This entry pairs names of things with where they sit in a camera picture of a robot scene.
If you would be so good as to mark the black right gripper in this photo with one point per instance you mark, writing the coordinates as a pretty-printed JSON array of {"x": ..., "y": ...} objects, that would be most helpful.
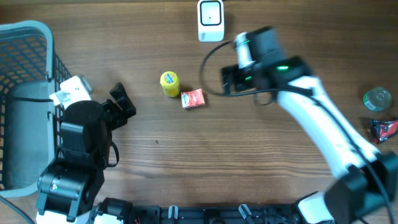
[{"x": 240, "y": 83}]

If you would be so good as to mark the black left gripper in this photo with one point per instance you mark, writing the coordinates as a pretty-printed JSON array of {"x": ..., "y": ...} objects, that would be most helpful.
[{"x": 118, "y": 117}]

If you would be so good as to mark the yellow mentos gum bottle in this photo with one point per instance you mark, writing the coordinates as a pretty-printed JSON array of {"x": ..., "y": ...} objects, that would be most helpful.
[{"x": 170, "y": 84}]

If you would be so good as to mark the red white snack packet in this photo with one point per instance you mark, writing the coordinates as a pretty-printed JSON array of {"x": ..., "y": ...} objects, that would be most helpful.
[{"x": 192, "y": 99}]

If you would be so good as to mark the round tin can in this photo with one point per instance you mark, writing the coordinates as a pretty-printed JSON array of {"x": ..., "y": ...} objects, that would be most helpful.
[{"x": 377, "y": 99}]

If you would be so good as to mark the black red hex wrench packet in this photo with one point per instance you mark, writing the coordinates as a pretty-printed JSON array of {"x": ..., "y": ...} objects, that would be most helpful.
[{"x": 382, "y": 130}]

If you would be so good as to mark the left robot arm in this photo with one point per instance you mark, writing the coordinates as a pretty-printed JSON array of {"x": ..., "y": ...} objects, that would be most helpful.
[{"x": 70, "y": 183}]

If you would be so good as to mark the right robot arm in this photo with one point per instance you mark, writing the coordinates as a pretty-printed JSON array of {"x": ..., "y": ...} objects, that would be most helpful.
[{"x": 365, "y": 178}]

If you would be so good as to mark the white barcode scanner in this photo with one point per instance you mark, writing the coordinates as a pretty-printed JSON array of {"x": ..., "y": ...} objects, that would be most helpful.
[{"x": 210, "y": 17}]

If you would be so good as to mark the grey plastic shopping basket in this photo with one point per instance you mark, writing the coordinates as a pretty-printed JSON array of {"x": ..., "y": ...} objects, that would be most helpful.
[{"x": 30, "y": 72}]

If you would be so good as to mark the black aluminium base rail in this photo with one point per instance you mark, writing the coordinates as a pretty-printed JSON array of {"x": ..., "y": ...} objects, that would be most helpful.
[{"x": 243, "y": 213}]

